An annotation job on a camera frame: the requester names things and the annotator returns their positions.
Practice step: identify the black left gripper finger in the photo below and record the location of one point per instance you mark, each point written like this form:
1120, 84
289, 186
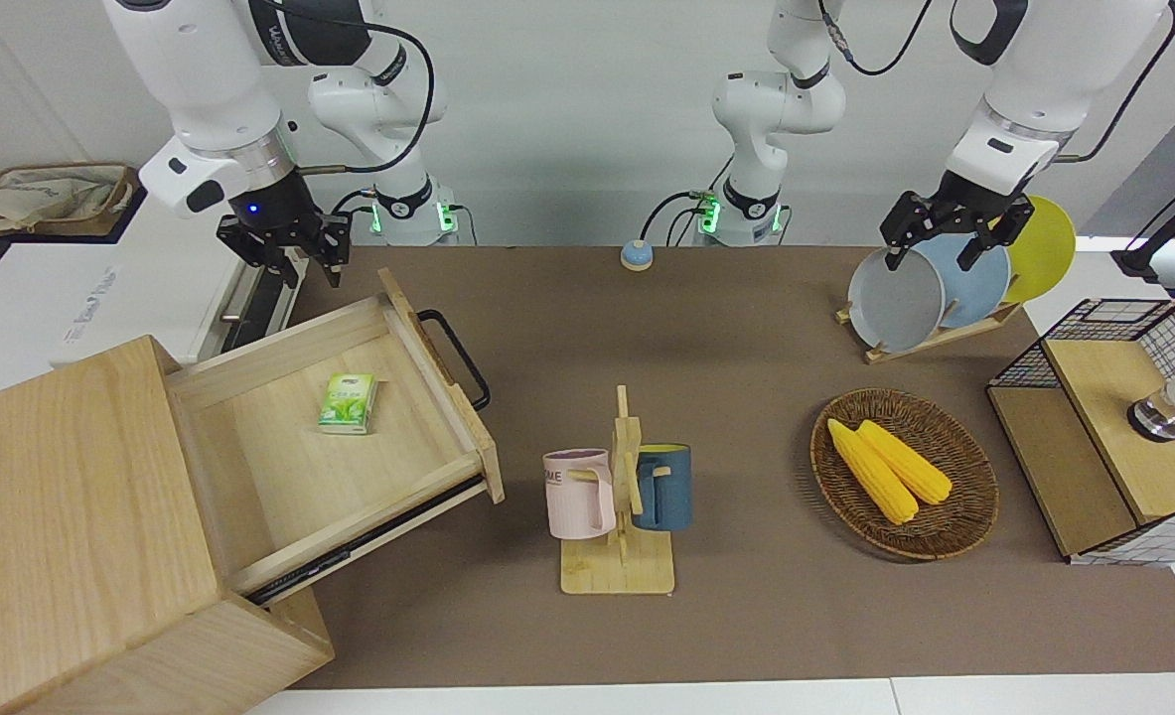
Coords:
999, 230
905, 228

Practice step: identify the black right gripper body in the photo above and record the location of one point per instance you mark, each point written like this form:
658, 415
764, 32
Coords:
277, 204

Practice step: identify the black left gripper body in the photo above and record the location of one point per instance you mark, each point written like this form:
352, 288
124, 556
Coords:
969, 204

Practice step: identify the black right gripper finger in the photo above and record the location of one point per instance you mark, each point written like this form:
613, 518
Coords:
334, 238
259, 246

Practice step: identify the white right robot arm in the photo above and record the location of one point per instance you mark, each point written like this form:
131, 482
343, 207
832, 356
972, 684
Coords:
200, 70

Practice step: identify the yellow plate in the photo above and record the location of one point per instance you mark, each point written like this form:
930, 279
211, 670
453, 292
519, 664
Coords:
1044, 253

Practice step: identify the light blue plate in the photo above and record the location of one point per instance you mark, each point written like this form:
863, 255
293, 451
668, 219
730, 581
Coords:
974, 293

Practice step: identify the grey plate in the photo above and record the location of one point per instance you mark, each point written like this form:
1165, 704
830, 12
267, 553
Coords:
895, 308

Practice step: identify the wooden plate rack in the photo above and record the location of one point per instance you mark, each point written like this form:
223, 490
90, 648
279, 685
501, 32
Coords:
945, 336

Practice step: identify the black pole stand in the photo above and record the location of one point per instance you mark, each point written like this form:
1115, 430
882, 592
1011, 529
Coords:
1138, 263

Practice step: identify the green tissue pack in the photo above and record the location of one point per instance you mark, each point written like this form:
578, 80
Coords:
349, 405

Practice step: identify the brown table mat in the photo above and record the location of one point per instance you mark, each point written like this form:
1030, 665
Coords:
746, 328

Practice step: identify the white cloth bag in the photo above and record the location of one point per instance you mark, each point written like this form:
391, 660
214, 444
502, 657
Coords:
31, 199

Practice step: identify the yellow corn cob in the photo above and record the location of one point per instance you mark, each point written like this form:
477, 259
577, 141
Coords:
917, 472
875, 477

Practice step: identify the blue service bell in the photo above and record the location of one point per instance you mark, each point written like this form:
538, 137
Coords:
637, 256

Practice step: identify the brown wicker basket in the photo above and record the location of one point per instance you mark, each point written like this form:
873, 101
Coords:
954, 516

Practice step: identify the light wooden cabinet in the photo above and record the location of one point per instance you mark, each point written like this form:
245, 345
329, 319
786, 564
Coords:
51, 516

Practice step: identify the pink mug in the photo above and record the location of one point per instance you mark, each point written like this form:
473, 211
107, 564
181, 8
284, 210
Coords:
572, 497

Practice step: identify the dark blue mug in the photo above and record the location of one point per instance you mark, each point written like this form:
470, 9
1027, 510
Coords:
671, 492

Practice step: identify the wooden mug rack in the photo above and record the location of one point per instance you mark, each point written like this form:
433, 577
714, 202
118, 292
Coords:
617, 571

